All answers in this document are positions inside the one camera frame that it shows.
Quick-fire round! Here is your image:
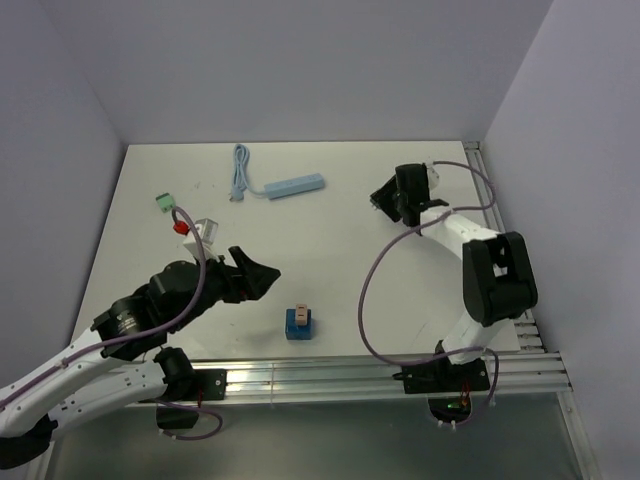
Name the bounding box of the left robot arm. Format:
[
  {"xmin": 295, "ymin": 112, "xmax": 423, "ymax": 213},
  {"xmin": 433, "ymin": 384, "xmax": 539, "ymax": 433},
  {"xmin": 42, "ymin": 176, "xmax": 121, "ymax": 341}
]
[{"xmin": 1, "ymin": 246, "xmax": 281, "ymax": 470}]

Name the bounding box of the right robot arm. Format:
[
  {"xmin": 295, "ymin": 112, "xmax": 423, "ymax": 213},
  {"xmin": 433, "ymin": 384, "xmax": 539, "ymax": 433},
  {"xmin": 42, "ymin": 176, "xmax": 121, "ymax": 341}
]
[{"xmin": 357, "ymin": 160, "xmax": 538, "ymax": 390}]

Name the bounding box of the aluminium front rail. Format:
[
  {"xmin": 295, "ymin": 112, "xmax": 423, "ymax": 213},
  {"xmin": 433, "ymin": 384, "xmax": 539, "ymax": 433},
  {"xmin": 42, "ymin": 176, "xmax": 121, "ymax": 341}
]
[{"xmin": 192, "ymin": 357, "xmax": 563, "ymax": 405}]

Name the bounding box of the green plug adapter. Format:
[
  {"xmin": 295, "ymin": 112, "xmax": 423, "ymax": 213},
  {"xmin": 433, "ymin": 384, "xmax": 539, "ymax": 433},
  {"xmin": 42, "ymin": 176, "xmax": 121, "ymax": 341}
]
[{"xmin": 155, "ymin": 192, "xmax": 176, "ymax": 213}]

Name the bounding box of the light blue power strip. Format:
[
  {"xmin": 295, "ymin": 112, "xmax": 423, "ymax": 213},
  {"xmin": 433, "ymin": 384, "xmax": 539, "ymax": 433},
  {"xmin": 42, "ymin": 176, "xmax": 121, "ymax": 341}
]
[{"xmin": 264, "ymin": 173, "xmax": 325, "ymax": 200}]

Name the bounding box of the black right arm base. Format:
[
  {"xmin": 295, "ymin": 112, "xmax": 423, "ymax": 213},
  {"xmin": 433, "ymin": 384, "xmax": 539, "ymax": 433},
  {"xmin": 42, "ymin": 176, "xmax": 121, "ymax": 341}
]
[{"xmin": 392, "ymin": 359, "xmax": 495, "ymax": 427}]

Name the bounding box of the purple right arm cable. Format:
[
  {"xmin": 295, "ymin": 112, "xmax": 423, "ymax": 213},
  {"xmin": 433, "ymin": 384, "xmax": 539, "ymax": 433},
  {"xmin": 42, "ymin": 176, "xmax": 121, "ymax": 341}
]
[{"xmin": 358, "ymin": 159, "xmax": 501, "ymax": 429}]

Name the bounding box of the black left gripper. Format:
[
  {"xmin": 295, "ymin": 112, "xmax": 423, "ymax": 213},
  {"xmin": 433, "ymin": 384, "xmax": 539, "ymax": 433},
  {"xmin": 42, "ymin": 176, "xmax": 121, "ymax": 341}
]
[{"xmin": 170, "ymin": 245, "xmax": 281, "ymax": 330}]

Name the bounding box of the pink charger plug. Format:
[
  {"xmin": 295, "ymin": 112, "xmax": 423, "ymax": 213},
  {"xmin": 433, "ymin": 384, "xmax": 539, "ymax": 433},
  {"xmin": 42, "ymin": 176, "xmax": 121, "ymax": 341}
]
[{"xmin": 294, "ymin": 304, "xmax": 309, "ymax": 327}]

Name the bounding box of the blue cube socket adapter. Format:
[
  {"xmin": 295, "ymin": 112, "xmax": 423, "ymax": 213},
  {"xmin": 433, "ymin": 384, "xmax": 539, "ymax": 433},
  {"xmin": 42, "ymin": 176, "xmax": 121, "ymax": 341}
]
[{"xmin": 285, "ymin": 308, "xmax": 314, "ymax": 341}]

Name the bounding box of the aluminium side rail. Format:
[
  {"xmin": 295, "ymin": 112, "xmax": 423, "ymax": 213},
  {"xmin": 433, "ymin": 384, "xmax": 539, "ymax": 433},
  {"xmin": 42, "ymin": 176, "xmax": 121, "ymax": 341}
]
[{"xmin": 463, "ymin": 142, "xmax": 572, "ymax": 393}]

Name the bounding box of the light blue power cord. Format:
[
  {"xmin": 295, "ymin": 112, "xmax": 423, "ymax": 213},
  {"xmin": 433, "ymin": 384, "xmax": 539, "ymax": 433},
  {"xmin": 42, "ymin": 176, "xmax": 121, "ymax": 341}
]
[{"xmin": 228, "ymin": 143, "xmax": 267, "ymax": 204}]

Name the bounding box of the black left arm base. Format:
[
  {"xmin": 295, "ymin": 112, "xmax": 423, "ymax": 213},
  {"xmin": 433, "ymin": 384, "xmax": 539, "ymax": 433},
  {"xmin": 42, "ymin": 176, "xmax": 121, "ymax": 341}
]
[{"xmin": 141, "ymin": 368, "xmax": 228, "ymax": 442}]

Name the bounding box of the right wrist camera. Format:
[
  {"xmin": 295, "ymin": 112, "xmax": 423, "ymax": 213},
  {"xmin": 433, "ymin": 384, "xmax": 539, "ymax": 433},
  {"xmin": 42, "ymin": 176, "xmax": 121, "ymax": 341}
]
[{"xmin": 424, "ymin": 162, "xmax": 440, "ymax": 190}]

